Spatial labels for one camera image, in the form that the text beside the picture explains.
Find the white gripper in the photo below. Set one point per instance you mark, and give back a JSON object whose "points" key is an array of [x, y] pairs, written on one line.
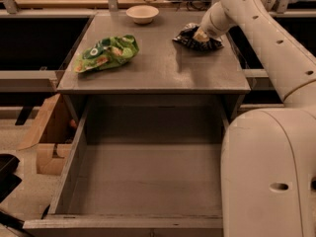
{"points": [[208, 29]]}

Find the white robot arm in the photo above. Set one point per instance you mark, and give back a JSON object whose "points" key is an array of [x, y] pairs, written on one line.
{"points": [[268, 155]]}

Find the grey cabinet with top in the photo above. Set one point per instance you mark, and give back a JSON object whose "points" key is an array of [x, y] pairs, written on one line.
{"points": [[163, 73]]}

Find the green chip bag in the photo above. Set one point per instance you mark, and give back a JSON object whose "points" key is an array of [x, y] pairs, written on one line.
{"points": [[107, 53]]}

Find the open grey top drawer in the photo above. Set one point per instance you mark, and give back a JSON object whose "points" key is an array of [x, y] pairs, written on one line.
{"points": [[140, 168]]}

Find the white bowl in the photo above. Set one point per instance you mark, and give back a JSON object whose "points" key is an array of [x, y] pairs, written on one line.
{"points": [[142, 14]]}

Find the cardboard box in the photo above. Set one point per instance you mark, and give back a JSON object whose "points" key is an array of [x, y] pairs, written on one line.
{"points": [[51, 135]]}

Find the black object at left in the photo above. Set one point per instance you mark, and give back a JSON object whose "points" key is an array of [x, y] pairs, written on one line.
{"points": [[8, 182]]}

